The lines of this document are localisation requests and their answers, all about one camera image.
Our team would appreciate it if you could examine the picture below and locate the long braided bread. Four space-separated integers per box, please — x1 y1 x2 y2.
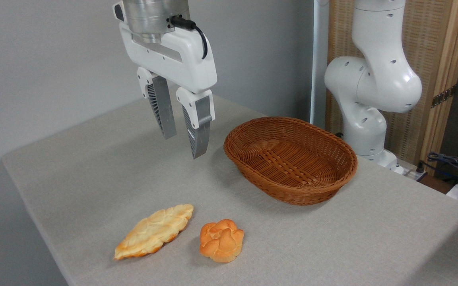
113 204 194 261

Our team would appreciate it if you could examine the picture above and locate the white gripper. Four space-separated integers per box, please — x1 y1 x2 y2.
118 21 218 160

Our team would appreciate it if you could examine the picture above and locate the white vertical pole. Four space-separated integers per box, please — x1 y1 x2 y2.
310 0 330 129

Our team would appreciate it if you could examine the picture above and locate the brown oval wicker basket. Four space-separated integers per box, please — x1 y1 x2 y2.
223 116 358 206

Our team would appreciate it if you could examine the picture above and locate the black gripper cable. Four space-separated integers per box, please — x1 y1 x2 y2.
169 15 209 60

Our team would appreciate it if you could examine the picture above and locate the grey fabric tablecloth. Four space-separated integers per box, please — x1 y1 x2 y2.
1 84 458 286

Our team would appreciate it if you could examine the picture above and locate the round knotted bread roll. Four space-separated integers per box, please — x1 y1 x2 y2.
199 218 245 264

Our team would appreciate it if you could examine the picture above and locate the dark cable bundle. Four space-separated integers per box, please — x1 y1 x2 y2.
417 137 458 188

